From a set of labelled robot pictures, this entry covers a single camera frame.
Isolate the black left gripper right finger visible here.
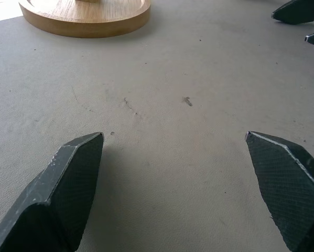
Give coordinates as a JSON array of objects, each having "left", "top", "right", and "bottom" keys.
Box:
[{"left": 245, "top": 131, "right": 314, "bottom": 252}]

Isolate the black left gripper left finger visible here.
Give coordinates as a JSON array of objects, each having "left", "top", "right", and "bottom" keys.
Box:
[{"left": 0, "top": 132, "right": 104, "bottom": 252}]

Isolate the round wooden base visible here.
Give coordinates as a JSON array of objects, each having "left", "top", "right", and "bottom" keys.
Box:
[{"left": 18, "top": 0, "right": 151, "bottom": 39}]

